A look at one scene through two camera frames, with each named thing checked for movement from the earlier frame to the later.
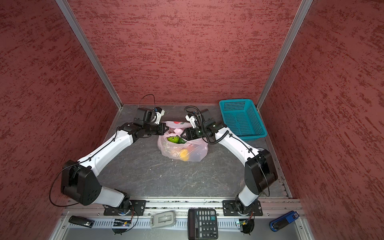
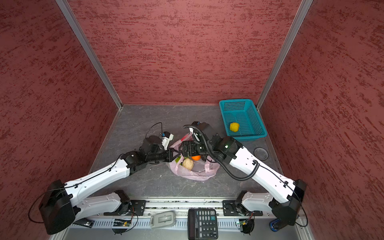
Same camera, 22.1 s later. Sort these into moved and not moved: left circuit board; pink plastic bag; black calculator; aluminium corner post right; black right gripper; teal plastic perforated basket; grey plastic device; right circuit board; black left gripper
Moved: pink plastic bag; black right gripper; black left gripper
Not moved: teal plastic perforated basket; left circuit board; grey plastic device; right circuit board; black calculator; aluminium corner post right
